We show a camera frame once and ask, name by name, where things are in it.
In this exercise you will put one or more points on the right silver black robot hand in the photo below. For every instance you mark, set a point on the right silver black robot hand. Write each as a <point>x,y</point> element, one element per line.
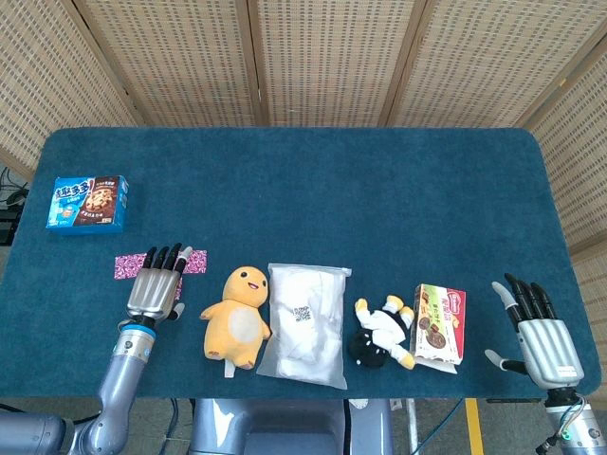
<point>550,346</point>

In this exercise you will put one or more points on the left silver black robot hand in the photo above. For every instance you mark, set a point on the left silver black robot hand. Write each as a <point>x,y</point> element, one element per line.
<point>152,294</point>

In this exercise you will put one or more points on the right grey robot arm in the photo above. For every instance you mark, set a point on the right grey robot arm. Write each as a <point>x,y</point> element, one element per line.
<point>578,431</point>

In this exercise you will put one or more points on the orange plush toy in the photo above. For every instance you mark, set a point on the orange plush toy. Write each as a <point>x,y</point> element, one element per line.
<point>237,327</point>

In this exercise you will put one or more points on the blue chocolate cookie box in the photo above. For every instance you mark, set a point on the blue chocolate cookie box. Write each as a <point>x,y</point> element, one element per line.
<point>87,204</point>

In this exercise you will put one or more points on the yellow floor tape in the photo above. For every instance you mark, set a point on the yellow floor tape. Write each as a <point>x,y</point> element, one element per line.
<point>474,426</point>

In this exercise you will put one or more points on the green red biscuit box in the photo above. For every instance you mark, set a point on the green red biscuit box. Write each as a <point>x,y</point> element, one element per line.
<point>438,327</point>

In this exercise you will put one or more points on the white clothes in plastic bag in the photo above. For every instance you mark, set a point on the white clothes in plastic bag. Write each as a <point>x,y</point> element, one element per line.
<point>303,332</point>

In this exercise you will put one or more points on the grey metal table leg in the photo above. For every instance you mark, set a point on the grey metal table leg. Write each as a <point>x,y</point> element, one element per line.
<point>412,426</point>

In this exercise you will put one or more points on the black white plush doll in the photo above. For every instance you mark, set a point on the black white plush doll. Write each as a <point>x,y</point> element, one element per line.
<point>384,332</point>

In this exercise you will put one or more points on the grey robot torso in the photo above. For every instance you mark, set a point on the grey robot torso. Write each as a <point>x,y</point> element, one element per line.
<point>265,426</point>

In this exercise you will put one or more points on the blue carpet table cover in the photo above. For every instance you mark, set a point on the blue carpet table cover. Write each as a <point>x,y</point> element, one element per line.
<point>332,199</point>

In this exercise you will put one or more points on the woven bamboo folding screen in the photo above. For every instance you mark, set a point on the woven bamboo folding screen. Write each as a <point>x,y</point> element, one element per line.
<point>332,57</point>

